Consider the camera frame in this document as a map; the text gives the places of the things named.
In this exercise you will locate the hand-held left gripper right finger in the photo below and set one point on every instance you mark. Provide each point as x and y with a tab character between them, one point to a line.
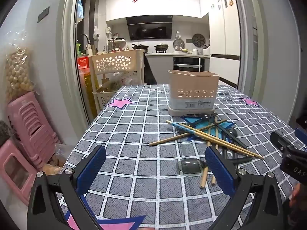
219	170

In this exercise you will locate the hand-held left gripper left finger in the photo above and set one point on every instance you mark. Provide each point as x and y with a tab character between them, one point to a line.
92	170

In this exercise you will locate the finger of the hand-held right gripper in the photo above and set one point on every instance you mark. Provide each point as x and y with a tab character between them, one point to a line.
302	137
281	140

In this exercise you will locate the blue patterned chopstick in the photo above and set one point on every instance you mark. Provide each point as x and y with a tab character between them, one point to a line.
176	124

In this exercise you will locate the beige plastic utensil holder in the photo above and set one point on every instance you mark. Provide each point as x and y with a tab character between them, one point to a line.
191	81

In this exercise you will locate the person's right hand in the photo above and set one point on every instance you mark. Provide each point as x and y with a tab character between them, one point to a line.
294	196

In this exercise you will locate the plastic bag of peanuts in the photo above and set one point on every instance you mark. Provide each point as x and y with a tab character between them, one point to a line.
55	163

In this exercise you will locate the grey checked tablecloth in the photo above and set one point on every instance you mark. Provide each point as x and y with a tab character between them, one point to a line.
134	153

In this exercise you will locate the stack of pink plastic stools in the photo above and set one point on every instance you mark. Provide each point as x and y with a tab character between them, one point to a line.
26	119

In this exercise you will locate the pink plastic stool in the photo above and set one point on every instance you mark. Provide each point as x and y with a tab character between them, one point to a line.
7	148

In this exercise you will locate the red plastic basket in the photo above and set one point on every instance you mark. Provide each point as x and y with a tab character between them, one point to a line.
83	63

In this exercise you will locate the beige flower-cutout storage cart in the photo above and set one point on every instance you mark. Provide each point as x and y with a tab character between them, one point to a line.
112	62

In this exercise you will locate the black built-in oven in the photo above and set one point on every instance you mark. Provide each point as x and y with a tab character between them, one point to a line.
189	61

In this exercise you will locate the dark hanging cloth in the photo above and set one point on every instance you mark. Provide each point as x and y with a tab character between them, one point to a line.
150	71

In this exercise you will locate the grey kitchen counter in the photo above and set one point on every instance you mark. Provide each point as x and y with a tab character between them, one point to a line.
163	67

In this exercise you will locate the knife block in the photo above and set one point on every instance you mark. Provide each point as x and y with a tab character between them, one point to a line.
89	50

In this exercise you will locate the white refrigerator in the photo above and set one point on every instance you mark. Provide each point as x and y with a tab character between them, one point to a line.
220	33

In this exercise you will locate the clear bag of nuts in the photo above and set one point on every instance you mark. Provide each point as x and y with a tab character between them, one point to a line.
18	71

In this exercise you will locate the white spice rack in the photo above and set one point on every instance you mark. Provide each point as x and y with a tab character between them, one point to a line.
116	45

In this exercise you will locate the round silver steamer rack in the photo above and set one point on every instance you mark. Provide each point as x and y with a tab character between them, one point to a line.
178	45

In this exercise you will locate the black wok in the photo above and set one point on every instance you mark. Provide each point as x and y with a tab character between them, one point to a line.
140	46

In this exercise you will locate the black kitchen faucet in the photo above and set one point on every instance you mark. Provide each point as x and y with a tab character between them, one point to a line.
85	37

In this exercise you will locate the black cooking pot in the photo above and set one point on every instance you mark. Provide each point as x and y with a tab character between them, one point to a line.
161	47

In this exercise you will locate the white hanging plastic bag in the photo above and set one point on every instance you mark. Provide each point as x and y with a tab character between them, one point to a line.
96	34

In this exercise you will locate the black range hood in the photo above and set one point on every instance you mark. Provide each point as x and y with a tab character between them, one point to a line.
148	30

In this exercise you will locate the round dark wall tray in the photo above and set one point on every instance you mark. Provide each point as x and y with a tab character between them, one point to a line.
199	40

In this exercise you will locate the dark wall switch panel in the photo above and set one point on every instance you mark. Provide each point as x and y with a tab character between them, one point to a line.
43	14

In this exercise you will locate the white wall cabinets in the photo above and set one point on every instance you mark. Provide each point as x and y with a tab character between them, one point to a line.
153	4

